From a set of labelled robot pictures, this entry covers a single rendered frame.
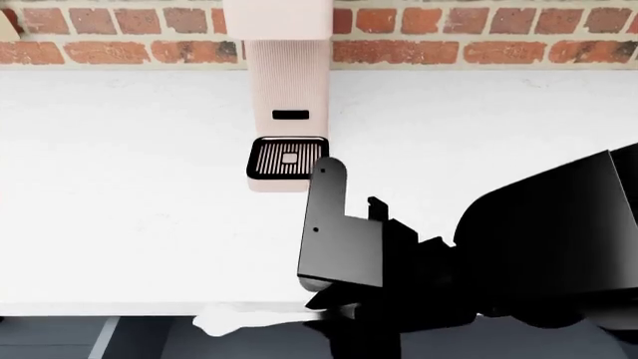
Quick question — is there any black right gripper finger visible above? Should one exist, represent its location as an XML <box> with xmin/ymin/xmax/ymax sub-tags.
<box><xmin>302</xmin><ymin>316</ymin><xmax>403</xmax><ymax>359</ymax></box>
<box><xmin>304</xmin><ymin>284</ymin><xmax>363</xmax><ymax>320</ymax></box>

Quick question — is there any black slatted drip tray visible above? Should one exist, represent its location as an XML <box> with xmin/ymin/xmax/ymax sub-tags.
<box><xmin>245</xmin><ymin>135</ymin><xmax>331</xmax><ymax>180</ymax></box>

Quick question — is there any dark grey cabinet front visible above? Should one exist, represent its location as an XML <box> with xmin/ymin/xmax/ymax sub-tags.
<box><xmin>0</xmin><ymin>315</ymin><xmax>107</xmax><ymax>359</ymax></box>

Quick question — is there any white utensil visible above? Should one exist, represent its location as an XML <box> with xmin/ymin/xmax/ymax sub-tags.
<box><xmin>190</xmin><ymin>303</ymin><xmax>321</xmax><ymax>338</ymax></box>

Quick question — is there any pale pink coffee machine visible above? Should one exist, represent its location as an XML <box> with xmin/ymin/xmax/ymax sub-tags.
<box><xmin>221</xmin><ymin>0</ymin><xmax>334</xmax><ymax>194</ymax></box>

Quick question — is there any black rectangular machine display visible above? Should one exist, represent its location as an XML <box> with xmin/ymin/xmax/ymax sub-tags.
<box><xmin>271</xmin><ymin>109</ymin><xmax>311</xmax><ymax>122</ymax></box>

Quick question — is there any dark grey drawer front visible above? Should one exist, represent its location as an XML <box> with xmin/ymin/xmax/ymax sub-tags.
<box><xmin>115</xmin><ymin>315</ymin><xmax>638</xmax><ymax>359</ymax></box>

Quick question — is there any beige object at wall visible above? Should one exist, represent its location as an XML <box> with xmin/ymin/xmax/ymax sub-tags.
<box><xmin>0</xmin><ymin>7</ymin><xmax>22</xmax><ymax>40</ymax></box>

